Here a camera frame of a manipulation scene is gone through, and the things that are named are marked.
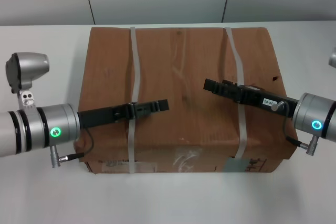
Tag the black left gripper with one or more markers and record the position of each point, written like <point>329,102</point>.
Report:
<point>99,117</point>

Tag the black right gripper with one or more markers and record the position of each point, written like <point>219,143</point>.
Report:
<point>265,100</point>

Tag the brown cardboard box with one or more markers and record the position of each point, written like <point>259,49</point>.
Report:
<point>183,72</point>

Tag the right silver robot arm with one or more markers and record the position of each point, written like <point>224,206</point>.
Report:
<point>315,116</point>

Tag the grey label sticker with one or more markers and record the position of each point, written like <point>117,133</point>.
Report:
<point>237,165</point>

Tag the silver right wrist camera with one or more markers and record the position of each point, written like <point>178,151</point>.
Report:
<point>333,58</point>

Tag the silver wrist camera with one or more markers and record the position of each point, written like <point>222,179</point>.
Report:
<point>26,69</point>
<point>333,58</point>

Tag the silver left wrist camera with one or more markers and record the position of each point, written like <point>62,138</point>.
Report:
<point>26,69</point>

